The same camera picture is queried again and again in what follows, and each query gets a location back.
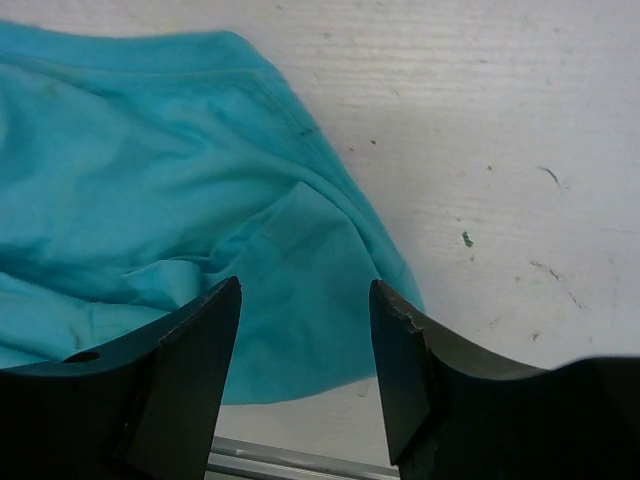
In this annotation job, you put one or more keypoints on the teal t-shirt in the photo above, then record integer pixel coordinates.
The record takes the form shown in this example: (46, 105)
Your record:
(138, 173)

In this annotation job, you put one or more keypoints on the aluminium rail frame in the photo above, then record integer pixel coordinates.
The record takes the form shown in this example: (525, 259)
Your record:
(235, 459)

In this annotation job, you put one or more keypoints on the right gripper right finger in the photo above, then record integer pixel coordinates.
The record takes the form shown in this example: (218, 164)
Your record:
(453, 409)

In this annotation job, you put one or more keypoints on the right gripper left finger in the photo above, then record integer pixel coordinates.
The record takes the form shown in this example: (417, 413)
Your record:
(142, 406)

